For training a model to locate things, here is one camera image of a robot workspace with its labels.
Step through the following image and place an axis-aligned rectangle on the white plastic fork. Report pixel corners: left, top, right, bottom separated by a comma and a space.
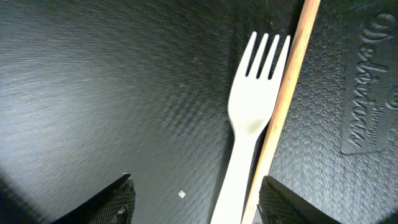
210, 32, 290, 224

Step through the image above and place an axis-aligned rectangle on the wooden chopstick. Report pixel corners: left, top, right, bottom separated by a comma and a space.
241, 0, 320, 224

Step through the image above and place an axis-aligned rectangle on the round black serving tray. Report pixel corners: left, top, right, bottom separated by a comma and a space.
1, 1, 397, 223

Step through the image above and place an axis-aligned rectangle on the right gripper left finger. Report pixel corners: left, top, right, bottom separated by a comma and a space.
54, 173, 136, 224

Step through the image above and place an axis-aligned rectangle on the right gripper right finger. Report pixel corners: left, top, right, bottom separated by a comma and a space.
257, 175, 339, 224

